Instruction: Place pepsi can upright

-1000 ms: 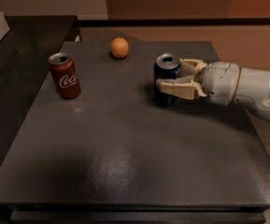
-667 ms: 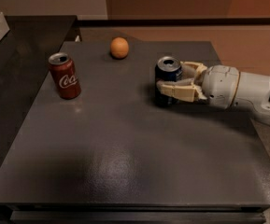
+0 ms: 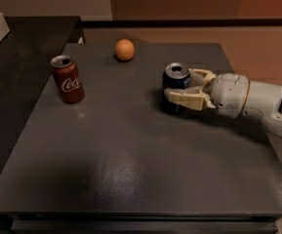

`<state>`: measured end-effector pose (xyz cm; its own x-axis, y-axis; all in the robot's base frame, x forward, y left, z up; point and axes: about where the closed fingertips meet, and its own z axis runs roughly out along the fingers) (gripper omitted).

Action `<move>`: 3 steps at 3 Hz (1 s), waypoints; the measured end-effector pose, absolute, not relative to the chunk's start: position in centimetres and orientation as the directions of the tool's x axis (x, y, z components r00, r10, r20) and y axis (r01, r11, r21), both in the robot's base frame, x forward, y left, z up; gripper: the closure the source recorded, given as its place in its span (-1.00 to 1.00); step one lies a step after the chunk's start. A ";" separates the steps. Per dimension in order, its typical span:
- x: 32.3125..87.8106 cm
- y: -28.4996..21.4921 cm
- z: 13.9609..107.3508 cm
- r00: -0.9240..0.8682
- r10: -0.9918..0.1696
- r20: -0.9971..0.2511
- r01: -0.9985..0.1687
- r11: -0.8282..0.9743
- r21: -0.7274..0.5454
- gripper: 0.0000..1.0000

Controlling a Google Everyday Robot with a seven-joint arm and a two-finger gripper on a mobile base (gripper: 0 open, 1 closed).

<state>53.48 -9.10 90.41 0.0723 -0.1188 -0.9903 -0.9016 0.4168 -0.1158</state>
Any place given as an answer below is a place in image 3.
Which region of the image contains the dark side table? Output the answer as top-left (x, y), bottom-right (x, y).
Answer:
top-left (0, 16), bottom-right (80, 174)

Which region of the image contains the red coca-cola can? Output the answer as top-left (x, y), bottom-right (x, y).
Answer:
top-left (50, 55), bottom-right (85, 103)

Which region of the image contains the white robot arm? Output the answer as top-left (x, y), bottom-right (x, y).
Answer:
top-left (164, 66), bottom-right (282, 137)

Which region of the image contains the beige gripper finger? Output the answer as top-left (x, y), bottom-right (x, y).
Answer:
top-left (189, 68), bottom-right (217, 87)
top-left (164, 86), bottom-right (216, 111)

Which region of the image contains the orange fruit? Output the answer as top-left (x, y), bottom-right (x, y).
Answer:
top-left (115, 39), bottom-right (135, 61)

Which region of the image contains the blue pepsi can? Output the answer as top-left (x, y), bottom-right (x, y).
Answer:
top-left (161, 62), bottom-right (190, 114)

